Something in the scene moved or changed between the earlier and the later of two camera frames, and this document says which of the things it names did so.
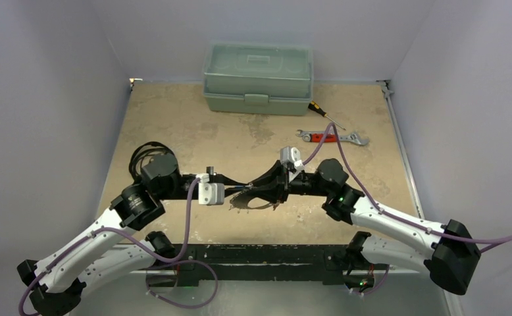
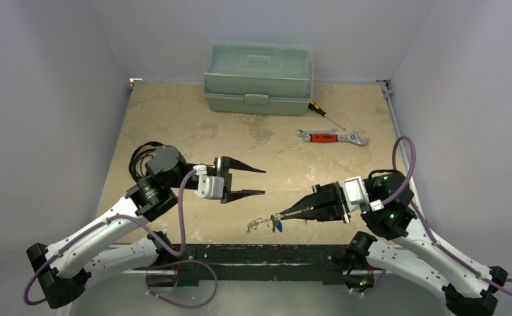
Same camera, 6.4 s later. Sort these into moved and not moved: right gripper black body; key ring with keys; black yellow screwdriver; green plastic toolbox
Moved: key ring with keys; right gripper black body
Not moved: green plastic toolbox; black yellow screwdriver
